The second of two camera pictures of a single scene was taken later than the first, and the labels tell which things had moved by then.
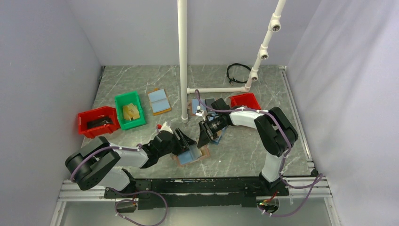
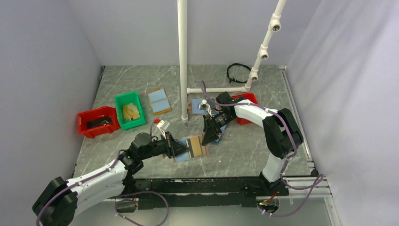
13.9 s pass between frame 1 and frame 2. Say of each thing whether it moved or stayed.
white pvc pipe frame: stayed
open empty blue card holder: stayed
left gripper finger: moved
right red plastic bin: stayed
